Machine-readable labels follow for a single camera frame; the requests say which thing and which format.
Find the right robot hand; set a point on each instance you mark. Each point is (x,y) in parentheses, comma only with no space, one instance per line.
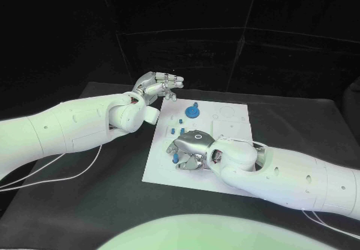
(194,143)

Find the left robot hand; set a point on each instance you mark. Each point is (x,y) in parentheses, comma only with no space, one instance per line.
(158,82)

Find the long blue peg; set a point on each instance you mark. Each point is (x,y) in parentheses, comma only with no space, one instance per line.
(177,157)

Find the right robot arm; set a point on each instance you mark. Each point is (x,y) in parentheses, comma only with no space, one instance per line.
(282,175)

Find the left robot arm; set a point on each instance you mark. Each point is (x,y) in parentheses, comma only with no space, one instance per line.
(70,125)

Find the white task board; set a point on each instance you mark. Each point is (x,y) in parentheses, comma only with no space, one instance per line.
(226,121)

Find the blue block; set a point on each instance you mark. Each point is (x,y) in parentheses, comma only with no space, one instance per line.
(174,131)

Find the blue gear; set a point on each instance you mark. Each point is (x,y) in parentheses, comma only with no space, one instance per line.
(192,112)

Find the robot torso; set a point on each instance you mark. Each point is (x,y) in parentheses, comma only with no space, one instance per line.
(217,233)

